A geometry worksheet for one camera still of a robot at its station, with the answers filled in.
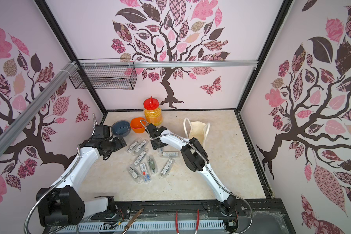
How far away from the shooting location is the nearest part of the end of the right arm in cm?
75

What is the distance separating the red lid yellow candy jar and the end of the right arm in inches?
8.1

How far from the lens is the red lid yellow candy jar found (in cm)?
100
